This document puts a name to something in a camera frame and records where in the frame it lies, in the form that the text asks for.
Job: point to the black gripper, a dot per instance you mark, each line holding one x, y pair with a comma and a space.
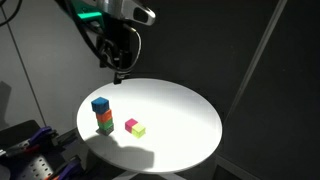
113, 40

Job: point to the blue block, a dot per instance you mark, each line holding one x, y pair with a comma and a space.
100, 105

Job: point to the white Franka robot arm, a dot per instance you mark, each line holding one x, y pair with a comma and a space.
116, 7

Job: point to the orange block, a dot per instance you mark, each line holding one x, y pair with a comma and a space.
104, 116

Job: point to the pink block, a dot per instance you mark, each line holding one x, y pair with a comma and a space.
130, 125

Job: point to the green cube block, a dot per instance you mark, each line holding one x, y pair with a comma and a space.
107, 131

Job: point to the yellow block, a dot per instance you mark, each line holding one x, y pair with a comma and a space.
138, 130

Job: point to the purple spring clamp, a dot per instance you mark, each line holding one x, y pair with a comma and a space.
68, 168
40, 135

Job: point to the perforated metal plate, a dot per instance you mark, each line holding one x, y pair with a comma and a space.
38, 168

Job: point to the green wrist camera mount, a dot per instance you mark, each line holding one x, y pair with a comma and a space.
88, 16

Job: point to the white table pedestal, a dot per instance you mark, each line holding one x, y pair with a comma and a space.
150, 176

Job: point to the grey metal frame strip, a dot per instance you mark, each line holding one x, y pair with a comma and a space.
256, 53

